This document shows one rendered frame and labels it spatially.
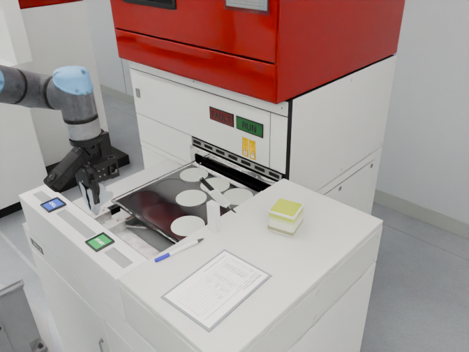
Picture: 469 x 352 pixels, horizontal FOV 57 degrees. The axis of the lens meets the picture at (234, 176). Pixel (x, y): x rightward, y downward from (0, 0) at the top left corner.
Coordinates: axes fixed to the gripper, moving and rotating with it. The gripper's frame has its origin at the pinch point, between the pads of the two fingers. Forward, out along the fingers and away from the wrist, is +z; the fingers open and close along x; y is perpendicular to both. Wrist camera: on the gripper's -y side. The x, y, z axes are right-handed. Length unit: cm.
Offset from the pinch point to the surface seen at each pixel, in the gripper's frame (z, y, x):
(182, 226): 16.0, 24.2, -3.4
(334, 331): 36, 39, -49
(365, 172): 32, 115, -13
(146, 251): 18.0, 11.3, -3.1
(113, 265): 10.0, -2.3, -10.2
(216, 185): 16, 47, 6
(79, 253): 12.6, -4.8, 3.3
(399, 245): 106, 173, -12
